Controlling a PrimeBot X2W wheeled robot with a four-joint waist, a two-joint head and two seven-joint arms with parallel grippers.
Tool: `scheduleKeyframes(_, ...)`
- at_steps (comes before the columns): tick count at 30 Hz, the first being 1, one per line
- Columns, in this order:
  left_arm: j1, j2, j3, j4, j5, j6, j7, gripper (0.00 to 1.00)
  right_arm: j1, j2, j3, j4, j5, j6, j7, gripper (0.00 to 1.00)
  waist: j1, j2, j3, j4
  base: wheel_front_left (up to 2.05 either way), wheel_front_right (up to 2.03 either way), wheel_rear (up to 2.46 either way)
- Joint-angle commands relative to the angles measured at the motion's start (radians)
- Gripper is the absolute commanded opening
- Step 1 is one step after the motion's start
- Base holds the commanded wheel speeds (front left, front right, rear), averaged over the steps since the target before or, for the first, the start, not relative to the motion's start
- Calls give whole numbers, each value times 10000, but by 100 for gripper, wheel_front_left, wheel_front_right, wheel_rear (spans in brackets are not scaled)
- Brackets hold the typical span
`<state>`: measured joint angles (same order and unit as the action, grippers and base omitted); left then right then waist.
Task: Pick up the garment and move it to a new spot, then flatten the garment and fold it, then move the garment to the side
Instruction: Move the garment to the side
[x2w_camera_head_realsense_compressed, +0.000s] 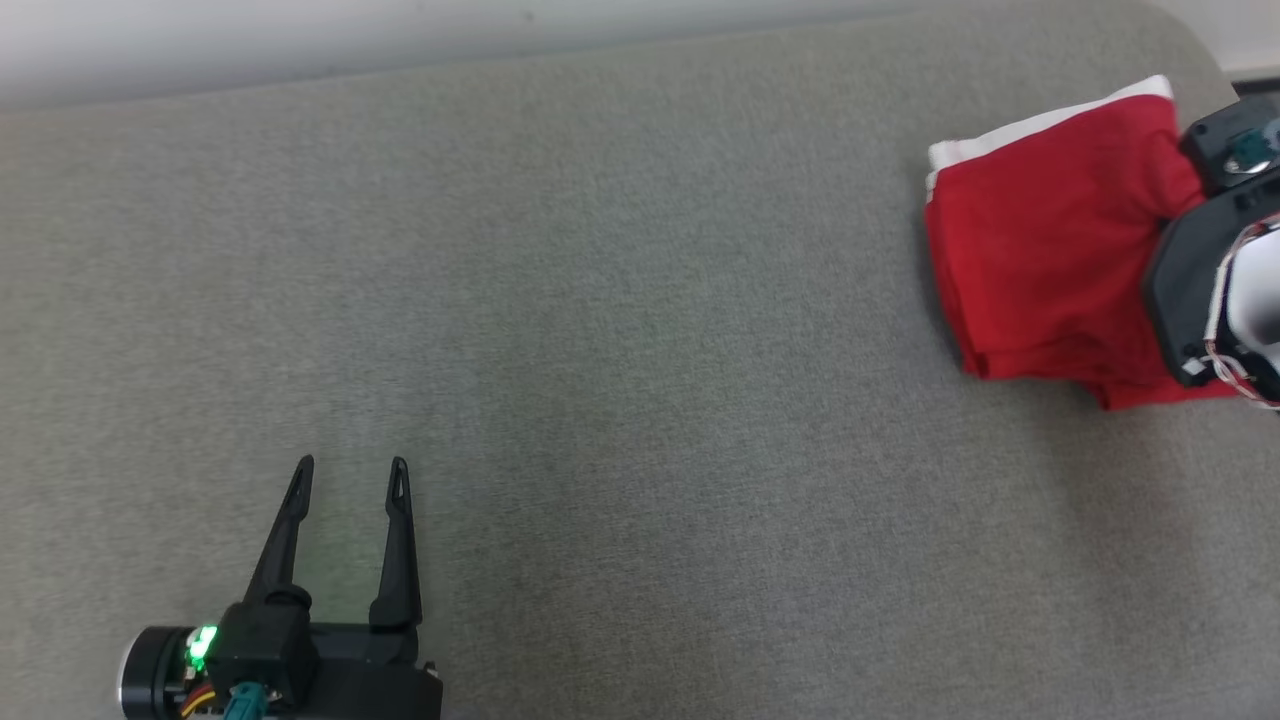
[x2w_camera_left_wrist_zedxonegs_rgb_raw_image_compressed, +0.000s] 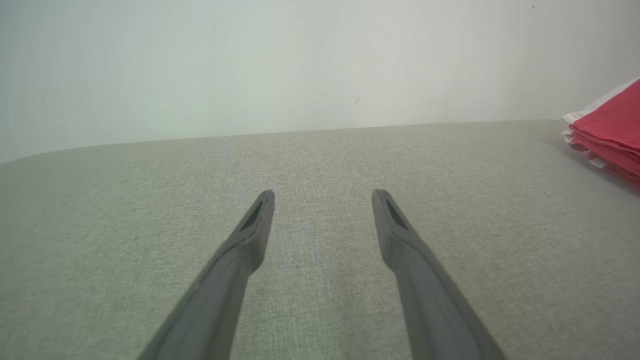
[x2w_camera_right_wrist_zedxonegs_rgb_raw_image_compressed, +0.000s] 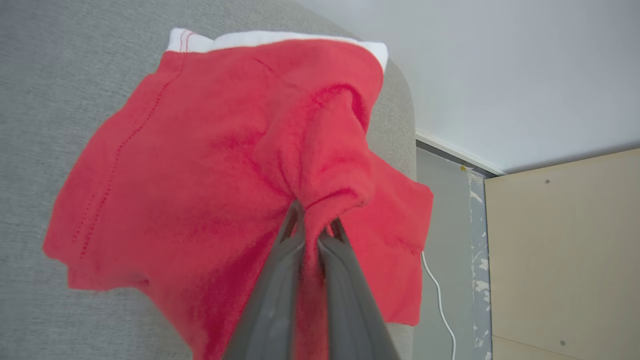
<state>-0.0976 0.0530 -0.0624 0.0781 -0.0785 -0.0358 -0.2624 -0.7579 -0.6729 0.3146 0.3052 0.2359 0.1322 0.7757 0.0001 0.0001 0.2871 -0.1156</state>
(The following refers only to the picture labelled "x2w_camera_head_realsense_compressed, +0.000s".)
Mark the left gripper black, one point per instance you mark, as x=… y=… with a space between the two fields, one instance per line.
x=370 y=680

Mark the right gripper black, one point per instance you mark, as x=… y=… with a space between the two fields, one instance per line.
x=1180 y=290

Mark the red and white shirt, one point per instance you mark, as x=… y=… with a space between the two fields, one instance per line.
x=1040 y=230

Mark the grey fabric sofa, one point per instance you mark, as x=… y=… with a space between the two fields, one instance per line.
x=600 y=350

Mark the left black wrist camera box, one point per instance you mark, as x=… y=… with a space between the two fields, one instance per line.
x=265 y=640

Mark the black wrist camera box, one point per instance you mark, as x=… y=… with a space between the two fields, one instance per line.
x=1210 y=140
x=265 y=640

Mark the right black wrist camera box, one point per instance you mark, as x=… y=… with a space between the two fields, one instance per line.
x=1210 y=140

